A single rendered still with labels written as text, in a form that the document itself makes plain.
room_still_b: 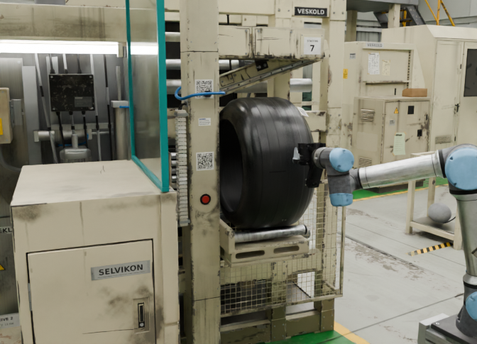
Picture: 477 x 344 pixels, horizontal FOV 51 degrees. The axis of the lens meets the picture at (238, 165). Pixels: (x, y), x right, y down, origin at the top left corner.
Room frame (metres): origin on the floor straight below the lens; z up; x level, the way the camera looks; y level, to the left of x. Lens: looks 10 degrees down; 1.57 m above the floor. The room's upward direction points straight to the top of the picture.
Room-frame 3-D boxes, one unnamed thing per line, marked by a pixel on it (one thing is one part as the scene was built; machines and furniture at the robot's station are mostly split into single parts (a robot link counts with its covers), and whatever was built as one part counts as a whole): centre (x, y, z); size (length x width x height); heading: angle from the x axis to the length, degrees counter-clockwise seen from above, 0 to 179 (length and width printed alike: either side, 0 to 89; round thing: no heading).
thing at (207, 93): (2.07, 0.16, 1.50); 0.19 x 0.19 x 0.06; 20
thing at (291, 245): (2.04, -0.12, 0.84); 0.36 x 0.09 x 0.06; 110
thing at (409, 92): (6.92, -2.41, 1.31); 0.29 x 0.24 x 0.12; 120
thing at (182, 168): (2.01, 0.23, 1.19); 0.05 x 0.04 x 0.48; 20
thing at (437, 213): (4.64, -1.97, 0.40); 0.60 x 0.35 x 0.80; 30
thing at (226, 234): (2.11, 0.09, 0.90); 0.40 x 0.03 x 0.10; 20
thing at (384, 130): (6.87, -2.10, 0.62); 0.91 x 0.58 x 1.25; 120
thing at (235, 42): (2.49, -0.09, 1.71); 0.61 x 0.25 x 0.15; 110
